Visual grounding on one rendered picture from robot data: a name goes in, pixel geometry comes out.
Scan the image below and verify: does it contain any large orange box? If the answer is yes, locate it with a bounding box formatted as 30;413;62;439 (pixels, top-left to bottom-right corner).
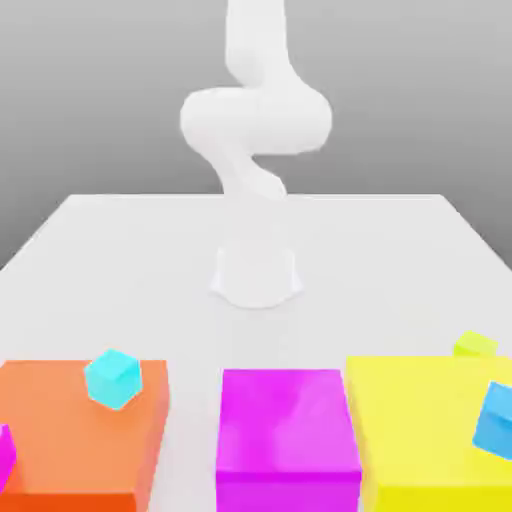
0;359;171;512

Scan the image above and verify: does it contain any small cyan cube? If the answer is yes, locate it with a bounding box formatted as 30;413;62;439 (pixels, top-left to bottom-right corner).
83;347;144;412

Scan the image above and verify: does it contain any large yellow box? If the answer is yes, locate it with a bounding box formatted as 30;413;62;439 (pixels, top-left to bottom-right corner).
345;355;512;512

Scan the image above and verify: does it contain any small blue cube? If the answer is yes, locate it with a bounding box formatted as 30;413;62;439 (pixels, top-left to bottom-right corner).
471;380;512;461

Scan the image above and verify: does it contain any small magenta cube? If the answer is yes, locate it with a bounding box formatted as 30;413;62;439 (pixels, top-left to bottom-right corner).
0;422;18;492

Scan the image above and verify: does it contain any large magenta box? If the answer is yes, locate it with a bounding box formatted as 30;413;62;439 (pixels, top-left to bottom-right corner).
215;368;363;512

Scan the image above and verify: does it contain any small lime cube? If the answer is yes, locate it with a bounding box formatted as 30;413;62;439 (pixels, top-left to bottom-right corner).
452;330;500;358

